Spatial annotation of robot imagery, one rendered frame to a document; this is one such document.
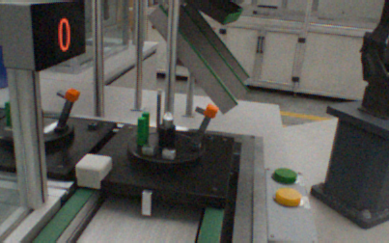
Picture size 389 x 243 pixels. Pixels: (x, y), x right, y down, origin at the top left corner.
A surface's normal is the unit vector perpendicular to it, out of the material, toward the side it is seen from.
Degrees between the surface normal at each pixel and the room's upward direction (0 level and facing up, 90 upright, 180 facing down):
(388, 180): 90
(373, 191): 90
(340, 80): 90
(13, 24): 90
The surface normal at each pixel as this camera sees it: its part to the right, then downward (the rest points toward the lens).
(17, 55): -0.15, 0.33
